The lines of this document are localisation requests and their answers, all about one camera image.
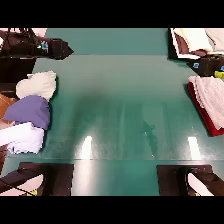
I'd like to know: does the purple garment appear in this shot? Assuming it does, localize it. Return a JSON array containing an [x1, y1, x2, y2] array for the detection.
[[3, 94, 52, 131]]

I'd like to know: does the grey garment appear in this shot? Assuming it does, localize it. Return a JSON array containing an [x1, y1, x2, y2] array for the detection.
[[204, 28, 224, 53]]

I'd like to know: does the cream shirt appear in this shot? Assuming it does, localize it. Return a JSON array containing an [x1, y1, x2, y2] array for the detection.
[[15, 70, 58, 102]]

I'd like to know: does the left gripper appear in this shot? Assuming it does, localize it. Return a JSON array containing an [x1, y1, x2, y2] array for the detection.
[[48, 38, 75, 61]]

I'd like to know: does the pale pink knitted garment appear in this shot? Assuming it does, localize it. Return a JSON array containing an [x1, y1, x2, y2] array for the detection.
[[188, 75, 224, 131]]

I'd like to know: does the brown garment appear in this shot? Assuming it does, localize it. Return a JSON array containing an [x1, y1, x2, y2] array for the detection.
[[173, 31, 208, 58]]

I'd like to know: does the black garment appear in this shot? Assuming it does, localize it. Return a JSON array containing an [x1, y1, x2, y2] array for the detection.
[[167, 28, 192, 62]]

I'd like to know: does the cream folded garment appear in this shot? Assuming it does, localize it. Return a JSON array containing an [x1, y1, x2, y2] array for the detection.
[[171, 28, 214, 55]]

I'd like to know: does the red garment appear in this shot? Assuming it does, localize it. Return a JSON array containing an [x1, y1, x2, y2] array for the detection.
[[186, 81, 224, 138]]

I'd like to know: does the white garment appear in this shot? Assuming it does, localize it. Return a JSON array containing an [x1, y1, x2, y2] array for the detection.
[[0, 121, 46, 155]]

